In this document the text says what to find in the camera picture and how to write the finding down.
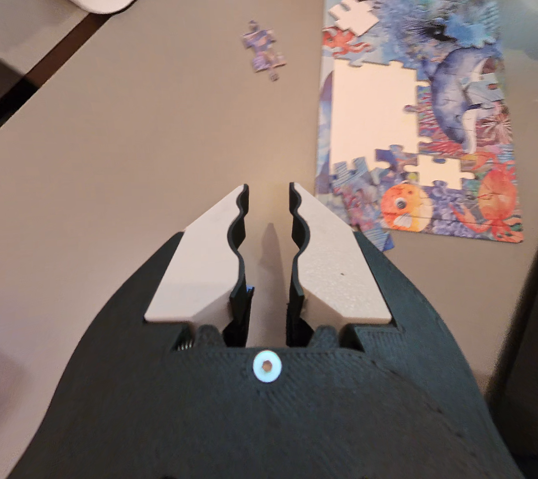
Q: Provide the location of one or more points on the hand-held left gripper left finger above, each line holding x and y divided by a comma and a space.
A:
193, 277

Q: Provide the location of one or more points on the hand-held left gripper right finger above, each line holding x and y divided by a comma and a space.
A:
340, 277

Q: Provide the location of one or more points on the sea animals jigsaw puzzle board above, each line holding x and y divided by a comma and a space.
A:
370, 109

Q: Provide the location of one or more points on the white puzzle piece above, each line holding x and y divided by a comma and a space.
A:
353, 16

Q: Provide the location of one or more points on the light blue coral puzzle piece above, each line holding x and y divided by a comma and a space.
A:
470, 31

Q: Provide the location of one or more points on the black perforated chair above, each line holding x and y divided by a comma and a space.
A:
517, 361

